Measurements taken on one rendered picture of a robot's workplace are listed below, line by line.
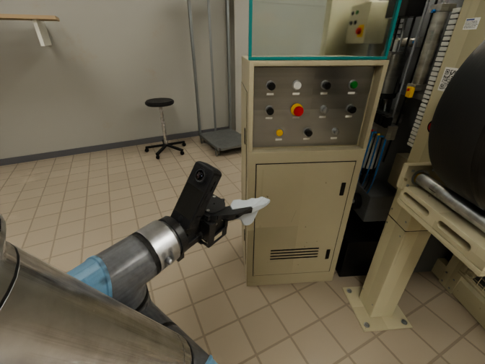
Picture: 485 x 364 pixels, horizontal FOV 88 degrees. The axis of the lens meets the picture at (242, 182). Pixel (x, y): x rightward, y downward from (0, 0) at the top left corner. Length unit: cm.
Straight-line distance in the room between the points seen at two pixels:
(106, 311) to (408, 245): 127
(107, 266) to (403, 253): 125
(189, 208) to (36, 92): 360
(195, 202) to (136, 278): 14
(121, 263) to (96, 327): 18
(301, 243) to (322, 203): 28
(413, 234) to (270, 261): 73
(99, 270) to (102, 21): 358
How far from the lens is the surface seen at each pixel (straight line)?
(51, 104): 394
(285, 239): 144
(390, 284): 154
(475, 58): 86
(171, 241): 41
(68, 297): 21
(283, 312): 161
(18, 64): 393
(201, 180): 41
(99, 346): 23
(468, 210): 97
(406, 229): 130
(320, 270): 169
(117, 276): 39
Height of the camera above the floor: 133
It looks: 29 degrees down
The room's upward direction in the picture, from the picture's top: straight up
